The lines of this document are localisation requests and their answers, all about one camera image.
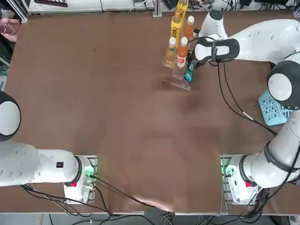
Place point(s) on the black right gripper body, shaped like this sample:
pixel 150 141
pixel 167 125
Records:
pixel 198 63

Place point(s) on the teal potato chips packet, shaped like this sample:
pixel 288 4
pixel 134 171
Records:
pixel 189 72

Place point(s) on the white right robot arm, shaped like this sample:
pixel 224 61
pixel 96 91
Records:
pixel 264 39

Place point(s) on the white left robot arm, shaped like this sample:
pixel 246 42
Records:
pixel 47 166

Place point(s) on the clear acrylic stepped shelf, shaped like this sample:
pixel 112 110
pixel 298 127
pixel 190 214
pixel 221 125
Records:
pixel 180 82

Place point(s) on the light blue plastic basket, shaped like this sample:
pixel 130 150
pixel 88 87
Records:
pixel 272 112

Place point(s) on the orange juice bottle white cap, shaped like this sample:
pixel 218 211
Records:
pixel 189 29
pixel 182 56

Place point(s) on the pale tea bottle white cap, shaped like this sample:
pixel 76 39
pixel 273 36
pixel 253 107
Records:
pixel 170 54

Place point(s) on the yellow bottle orange cap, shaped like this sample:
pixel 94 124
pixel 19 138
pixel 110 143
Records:
pixel 182 7
pixel 176 25

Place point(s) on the pink mesh item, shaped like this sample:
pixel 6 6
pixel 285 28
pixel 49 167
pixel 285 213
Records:
pixel 9 29

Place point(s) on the aluminium frame corner post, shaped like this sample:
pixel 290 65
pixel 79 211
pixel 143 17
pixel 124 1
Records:
pixel 22 12

